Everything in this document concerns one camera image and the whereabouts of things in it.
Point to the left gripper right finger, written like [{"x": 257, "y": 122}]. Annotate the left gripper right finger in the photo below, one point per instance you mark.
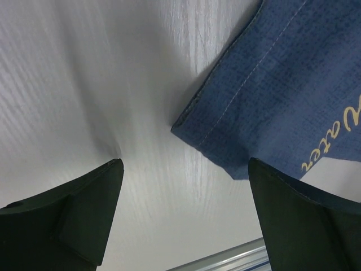
[{"x": 304, "y": 227}]

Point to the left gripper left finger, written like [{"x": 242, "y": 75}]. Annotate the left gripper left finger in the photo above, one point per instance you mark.
[{"x": 64, "y": 228}]

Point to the blue cloth placemat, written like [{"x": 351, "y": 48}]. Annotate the blue cloth placemat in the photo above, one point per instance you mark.
[{"x": 286, "y": 91}]

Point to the aluminium mounting rail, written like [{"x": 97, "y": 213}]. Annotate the aluminium mounting rail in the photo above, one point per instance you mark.
[{"x": 249, "y": 256}]

